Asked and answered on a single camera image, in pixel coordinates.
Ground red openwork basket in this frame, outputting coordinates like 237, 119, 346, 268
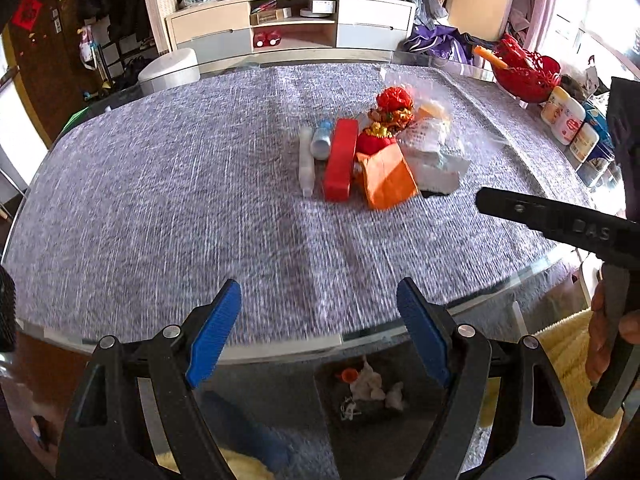
492, 34, 563, 106

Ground small white bottle blue cap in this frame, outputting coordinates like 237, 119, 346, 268
310, 120, 334, 160

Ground white round stool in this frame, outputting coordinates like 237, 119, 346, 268
137, 47, 201, 96

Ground beige and grey media cabinet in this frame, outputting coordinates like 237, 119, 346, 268
165, 0, 418, 63

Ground yellow fuzzy cushion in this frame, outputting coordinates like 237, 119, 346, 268
480, 310, 626, 461

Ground red paper door decoration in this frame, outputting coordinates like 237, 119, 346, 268
12, 0, 44, 31

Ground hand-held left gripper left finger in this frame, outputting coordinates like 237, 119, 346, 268
55, 278, 243, 480

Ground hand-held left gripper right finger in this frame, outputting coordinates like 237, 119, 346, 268
396, 276, 588, 480

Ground red and gold figurine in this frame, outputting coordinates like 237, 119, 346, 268
356, 87, 416, 156

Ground grey woven tablecloth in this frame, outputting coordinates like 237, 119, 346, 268
2, 62, 618, 346

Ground black hanging clothes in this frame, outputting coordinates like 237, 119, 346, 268
80, 0, 151, 61

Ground white jar yellow label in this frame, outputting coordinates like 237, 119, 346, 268
541, 86, 586, 146
570, 122, 600, 163

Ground purple cloth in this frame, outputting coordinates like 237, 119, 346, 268
402, 22, 473, 66

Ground white packet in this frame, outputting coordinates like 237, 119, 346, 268
400, 152, 471, 195

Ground orange stick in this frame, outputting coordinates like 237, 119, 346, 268
475, 46, 509, 72

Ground crumpled white tissue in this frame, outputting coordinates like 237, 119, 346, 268
350, 357, 406, 411

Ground white plastic tube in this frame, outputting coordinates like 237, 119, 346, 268
298, 126, 315, 197

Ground white box in cabinet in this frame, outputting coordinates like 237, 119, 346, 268
300, 0, 337, 17

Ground black trash bin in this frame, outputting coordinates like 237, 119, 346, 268
314, 355, 426, 428

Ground brown wooden door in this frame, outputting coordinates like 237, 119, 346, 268
7, 0, 103, 143

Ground orange paper bag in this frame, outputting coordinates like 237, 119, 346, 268
359, 147, 420, 211

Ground red rectangular box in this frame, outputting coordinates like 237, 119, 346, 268
322, 119, 360, 204

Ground blue printed box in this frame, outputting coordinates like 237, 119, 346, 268
582, 100, 618, 171

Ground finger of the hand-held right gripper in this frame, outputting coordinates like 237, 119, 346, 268
475, 186, 550, 242

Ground person's right hand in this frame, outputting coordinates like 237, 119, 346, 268
586, 279, 623, 387

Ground clear plastic bag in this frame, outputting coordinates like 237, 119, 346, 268
385, 67, 468, 161

